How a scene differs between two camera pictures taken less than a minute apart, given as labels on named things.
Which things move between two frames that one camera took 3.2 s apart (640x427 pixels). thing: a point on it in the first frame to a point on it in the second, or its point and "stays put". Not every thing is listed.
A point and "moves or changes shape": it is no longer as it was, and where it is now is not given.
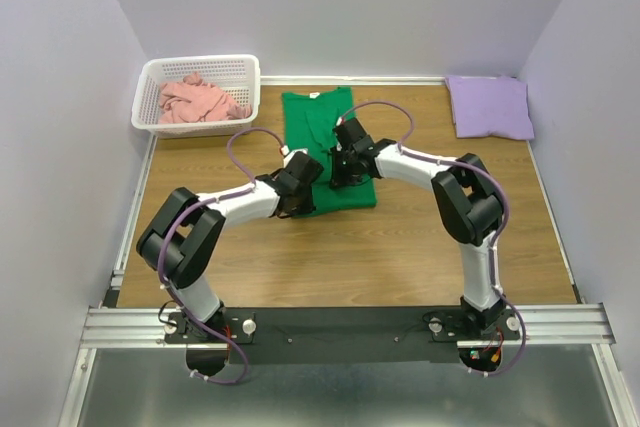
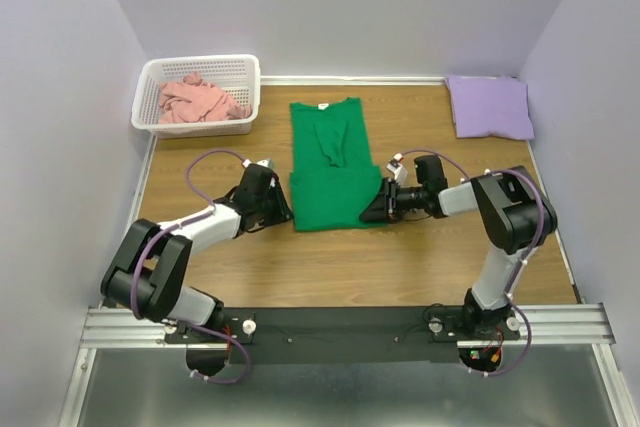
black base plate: [337, 335] stays put
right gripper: [341, 173] to [390, 200]
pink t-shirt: [193, 100] stays put
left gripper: [298, 204] to [275, 201]
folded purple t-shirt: [484, 105] stays put
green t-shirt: [309, 120] moves or changes shape
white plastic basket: [198, 96] stays put
